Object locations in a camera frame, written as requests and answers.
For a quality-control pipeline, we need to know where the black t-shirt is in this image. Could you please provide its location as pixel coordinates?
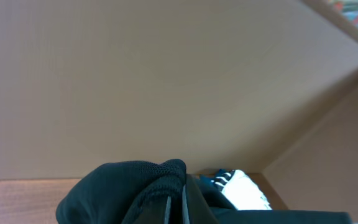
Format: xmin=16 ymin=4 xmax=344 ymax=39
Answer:
xmin=56 ymin=159 xmax=352 ymax=224

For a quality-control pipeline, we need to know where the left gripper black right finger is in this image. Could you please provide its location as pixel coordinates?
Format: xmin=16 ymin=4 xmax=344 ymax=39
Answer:
xmin=182 ymin=174 xmax=219 ymax=224

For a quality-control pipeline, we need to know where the blue folded garment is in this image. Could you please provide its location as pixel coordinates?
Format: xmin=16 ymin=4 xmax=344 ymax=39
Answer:
xmin=199 ymin=169 xmax=235 ymax=187

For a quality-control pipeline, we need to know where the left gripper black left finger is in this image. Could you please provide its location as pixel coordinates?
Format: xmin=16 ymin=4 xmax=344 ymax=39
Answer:
xmin=133 ymin=196 xmax=172 ymax=224

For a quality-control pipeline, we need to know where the white crumpled garment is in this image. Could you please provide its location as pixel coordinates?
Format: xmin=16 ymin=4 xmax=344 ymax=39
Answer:
xmin=211 ymin=170 xmax=272 ymax=210

